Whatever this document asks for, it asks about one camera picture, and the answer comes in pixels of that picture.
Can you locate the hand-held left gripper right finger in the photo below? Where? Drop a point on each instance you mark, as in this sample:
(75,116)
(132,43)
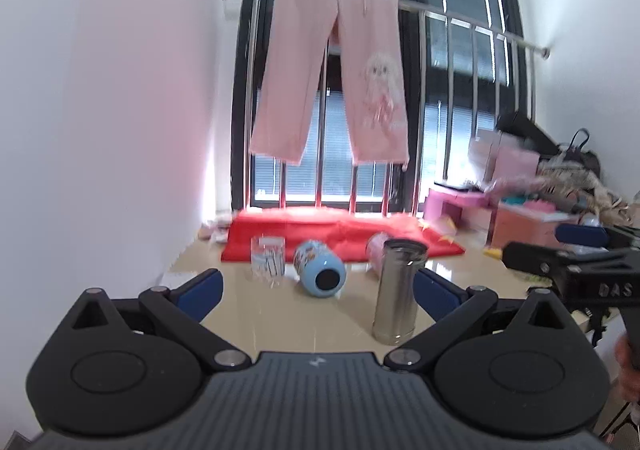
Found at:
(440,296)

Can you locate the pink storage box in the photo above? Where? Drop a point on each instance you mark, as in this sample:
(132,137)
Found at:
(525,227)

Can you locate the black handbag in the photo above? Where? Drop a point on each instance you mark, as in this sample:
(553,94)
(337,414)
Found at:
(582,155)

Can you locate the blue cartoon print cup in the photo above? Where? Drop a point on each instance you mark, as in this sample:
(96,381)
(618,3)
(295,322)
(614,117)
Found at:
(320,275)

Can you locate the red cloth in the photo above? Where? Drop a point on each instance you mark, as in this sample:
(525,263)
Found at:
(310,230)

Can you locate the clear printed glass cup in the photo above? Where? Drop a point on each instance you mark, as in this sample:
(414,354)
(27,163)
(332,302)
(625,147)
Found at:
(268,257)

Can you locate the pink step stool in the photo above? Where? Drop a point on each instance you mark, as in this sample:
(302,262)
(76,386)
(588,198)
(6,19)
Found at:
(450,205)

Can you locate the metal window railing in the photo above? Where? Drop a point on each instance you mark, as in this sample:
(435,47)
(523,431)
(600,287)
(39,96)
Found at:
(450,13)

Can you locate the pink pants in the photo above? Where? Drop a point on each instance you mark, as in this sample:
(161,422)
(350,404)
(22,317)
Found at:
(372,80)

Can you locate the person's right hand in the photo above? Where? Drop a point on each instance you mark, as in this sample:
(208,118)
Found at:
(627,370)

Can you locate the pink cardboard box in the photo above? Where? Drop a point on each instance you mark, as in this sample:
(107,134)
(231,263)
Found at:
(505,158)

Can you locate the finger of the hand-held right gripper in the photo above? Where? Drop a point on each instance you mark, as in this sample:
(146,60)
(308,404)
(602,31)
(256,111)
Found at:
(530,256)
(580,233)

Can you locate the stainless steel cup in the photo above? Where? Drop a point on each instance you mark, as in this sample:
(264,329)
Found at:
(397,295)

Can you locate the pink cup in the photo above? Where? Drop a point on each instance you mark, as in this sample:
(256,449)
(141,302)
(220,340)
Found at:
(376,247)

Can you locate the small white items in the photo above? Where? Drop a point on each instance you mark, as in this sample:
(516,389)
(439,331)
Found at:
(215,230)

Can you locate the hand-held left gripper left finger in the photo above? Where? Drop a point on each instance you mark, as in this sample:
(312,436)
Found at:
(202,292)

